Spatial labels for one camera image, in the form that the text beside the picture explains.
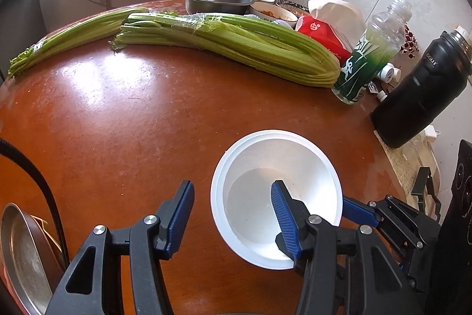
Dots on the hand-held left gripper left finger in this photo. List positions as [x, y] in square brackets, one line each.
[177, 222]

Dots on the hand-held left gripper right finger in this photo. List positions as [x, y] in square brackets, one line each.
[284, 222]

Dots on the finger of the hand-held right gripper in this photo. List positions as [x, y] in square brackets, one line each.
[357, 213]
[424, 189]

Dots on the white plastic bowl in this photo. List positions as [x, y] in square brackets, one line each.
[258, 167]

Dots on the yellow plate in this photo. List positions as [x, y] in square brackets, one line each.
[54, 250]

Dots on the steel plate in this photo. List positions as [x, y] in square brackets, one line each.
[22, 256]

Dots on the white charger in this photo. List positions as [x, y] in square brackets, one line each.
[429, 132]

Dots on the black thermos flask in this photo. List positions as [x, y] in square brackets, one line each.
[416, 93]

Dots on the small white pill bottle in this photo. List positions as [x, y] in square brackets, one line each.
[381, 96]
[387, 72]

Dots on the green drink plastic bottle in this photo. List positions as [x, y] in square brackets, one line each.
[365, 56]

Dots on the red patterned object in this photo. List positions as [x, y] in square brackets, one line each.
[409, 42]

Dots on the red tissue packet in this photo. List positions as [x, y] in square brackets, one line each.
[317, 32]

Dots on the plastic-wrapped celery bunch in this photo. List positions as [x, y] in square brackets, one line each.
[239, 42]

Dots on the white tissue paper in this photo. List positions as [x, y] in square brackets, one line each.
[339, 16]

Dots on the white bowl with food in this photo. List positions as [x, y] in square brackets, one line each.
[273, 10]

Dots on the celery bunch with leaves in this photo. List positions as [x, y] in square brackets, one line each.
[73, 34]

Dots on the patterned bowl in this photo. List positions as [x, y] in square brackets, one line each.
[293, 7]

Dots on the steel bowl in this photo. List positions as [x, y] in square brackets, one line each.
[217, 3]

